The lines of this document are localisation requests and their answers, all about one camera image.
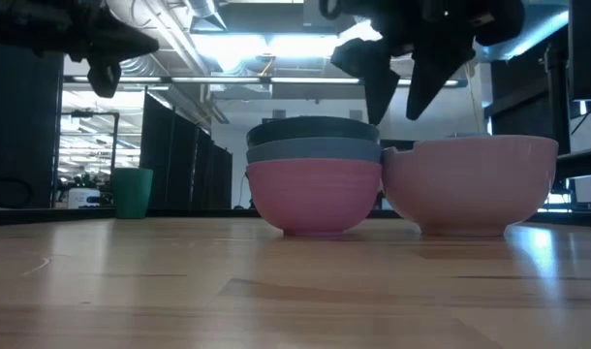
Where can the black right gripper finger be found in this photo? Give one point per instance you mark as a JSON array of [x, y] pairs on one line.
[[436, 72], [375, 72]]

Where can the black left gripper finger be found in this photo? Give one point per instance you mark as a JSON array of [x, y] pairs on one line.
[[126, 51], [123, 34]]

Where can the dark teal bowl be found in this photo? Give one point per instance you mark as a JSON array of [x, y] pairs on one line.
[[312, 130]]

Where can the blue bowl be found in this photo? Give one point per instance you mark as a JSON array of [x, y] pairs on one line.
[[312, 150]]

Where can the large white bowl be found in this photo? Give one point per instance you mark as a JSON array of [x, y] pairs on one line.
[[470, 184]]

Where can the light pink bowl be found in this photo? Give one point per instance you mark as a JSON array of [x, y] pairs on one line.
[[314, 199]]

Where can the green plastic cup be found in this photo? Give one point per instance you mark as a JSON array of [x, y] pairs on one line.
[[132, 193]]

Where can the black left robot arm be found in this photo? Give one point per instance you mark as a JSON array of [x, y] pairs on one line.
[[9, 24]]

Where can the ceiling light bar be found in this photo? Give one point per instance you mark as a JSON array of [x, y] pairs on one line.
[[218, 79]]

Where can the dark background cabinet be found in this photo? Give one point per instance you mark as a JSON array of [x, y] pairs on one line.
[[528, 121]]

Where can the black partition panel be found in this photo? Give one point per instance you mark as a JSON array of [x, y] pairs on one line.
[[19, 136]]

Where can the black room divider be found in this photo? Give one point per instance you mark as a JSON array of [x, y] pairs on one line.
[[179, 165]]

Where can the black monitor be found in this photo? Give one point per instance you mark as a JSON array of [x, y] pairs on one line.
[[588, 48]]

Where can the large silver ceiling duct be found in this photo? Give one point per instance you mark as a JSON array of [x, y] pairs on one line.
[[145, 24]]

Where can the small silver ceiling duct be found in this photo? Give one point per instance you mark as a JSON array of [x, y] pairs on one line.
[[206, 9]]

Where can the black aluminium table frame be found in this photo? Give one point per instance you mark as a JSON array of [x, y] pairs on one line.
[[34, 216]]

